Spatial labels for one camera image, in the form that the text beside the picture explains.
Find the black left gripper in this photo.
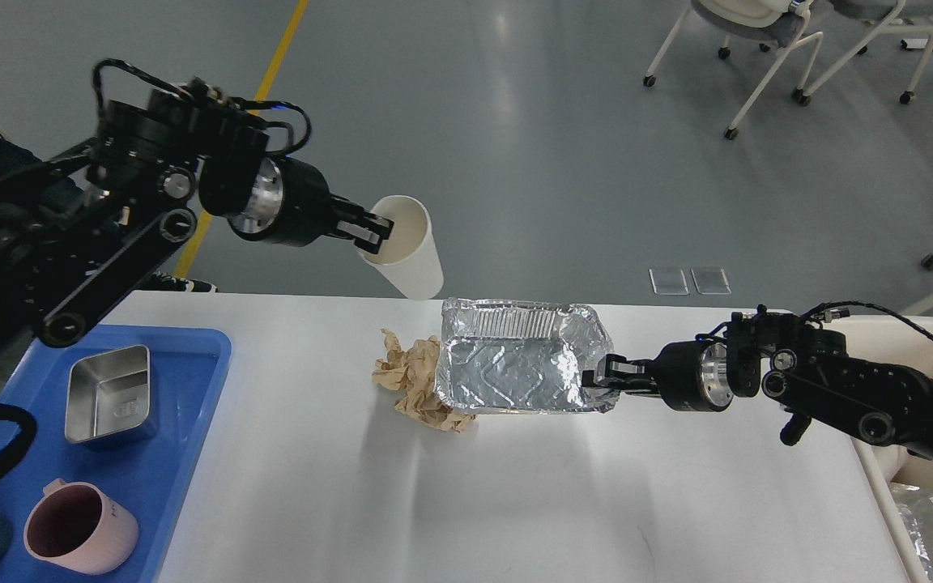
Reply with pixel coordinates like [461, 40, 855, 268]
[226, 156, 395, 253]

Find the crumpled brown paper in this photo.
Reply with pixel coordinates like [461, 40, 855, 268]
[371, 328, 476, 434]

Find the aluminium foil tray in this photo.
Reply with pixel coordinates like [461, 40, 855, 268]
[433, 298, 619, 415]

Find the white chair with grey seat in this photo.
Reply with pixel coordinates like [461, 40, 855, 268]
[643, 1, 833, 140]

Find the foil tray inside bin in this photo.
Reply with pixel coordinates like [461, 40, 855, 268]
[889, 483, 933, 582]

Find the blue plastic tray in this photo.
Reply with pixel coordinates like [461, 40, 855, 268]
[0, 325, 231, 582]

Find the stainless steel rectangular container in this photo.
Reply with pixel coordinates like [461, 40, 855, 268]
[63, 344, 159, 450]

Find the pink mug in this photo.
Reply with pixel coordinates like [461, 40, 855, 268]
[22, 479, 139, 576]

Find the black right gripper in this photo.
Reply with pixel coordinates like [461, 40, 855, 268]
[582, 340, 735, 412]

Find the cream paper cup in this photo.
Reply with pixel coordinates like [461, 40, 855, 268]
[358, 195, 445, 301]

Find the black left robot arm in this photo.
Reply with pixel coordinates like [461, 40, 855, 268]
[0, 59, 395, 480]

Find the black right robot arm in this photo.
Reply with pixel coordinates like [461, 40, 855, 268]
[581, 301, 933, 461]

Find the beige plastic bin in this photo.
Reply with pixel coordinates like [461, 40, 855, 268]
[827, 315, 933, 582]

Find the white chair right background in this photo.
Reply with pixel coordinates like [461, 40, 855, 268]
[790, 0, 933, 106]

